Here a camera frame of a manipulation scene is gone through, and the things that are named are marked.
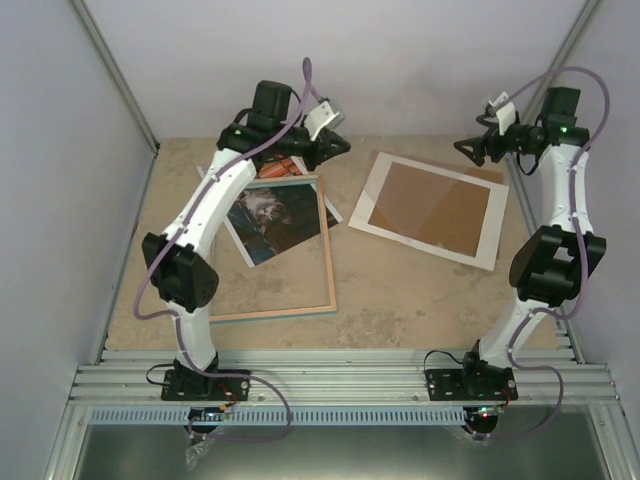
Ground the white passe-partout mat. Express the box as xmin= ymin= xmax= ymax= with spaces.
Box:
xmin=348 ymin=151 xmax=509 ymax=271

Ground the cat and books photo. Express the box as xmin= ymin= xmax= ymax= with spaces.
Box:
xmin=224 ymin=184 xmax=320 ymax=267

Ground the wooden teal picture frame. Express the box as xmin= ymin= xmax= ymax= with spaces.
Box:
xmin=208 ymin=175 xmax=337 ymax=325

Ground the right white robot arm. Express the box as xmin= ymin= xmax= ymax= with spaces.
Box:
xmin=454 ymin=87 xmax=606 ymax=400

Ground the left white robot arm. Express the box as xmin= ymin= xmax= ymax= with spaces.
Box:
xmin=142 ymin=80 xmax=351 ymax=401

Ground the brown cardboard backing board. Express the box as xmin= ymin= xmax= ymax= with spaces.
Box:
xmin=367 ymin=163 xmax=507 ymax=259

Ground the right circuit board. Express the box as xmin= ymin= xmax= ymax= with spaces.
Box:
xmin=469 ymin=404 xmax=504 ymax=418

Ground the circuit board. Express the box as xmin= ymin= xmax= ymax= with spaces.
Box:
xmin=187 ymin=405 xmax=234 ymax=423
xmin=469 ymin=404 xmax=504 ymax=418

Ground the left circuit board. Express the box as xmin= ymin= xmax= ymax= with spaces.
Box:
xmin=187 ymin=405 xmax=234 ymax=423

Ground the clear plastic bag scrap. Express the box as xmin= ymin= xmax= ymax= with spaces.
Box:
xmin=185 ymin=439 xmax=215 ymax=472

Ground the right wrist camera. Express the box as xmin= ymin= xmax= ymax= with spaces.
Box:
xmin=485 ymin=92 xmax=517 ymax=136

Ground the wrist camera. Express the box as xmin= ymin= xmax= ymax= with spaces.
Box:
xmin=485 ymin=92 xmax=517 ymax=136
xmin=303 ymin=99 xmax=345 ymax=142

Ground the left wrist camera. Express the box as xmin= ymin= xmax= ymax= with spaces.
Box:
xmin=303 ymin=99 xmax=345 ymax=142

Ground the right aluminium corner post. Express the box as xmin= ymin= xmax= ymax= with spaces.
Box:
xmin=511 ymin=0 xmax=605 ymax=122

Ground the aluminium corner post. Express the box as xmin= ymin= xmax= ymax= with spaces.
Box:
xmin=511 ymin=0 xmax=605 ymax=122
xmin=68 ymin=0 xmax=160 ymax=155

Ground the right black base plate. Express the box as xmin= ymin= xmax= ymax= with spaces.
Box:
xmin=424 ymin=368 xmax=519 ymax=402

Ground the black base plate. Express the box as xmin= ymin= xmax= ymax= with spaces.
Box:
xmin=160 ymin=369 xmax=249 ymax=402
xmin=424 ymin=368 xmax=519 ymax=402

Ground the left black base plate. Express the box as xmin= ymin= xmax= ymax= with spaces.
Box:
xmin=160 ymin=369 xmax=249 ymax=402

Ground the left aluminium corner post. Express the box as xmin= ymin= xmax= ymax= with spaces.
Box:
xmin=68 ymin=0 xmax=160 ymax=155

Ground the aluminium rail beam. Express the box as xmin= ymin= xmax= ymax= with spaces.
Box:
xmin=69 ymin=348 xmax=620 ymax=406

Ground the grey slotted cable duct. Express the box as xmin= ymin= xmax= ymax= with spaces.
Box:
xmin=88 ymin=406 xmax=466 ymax=427

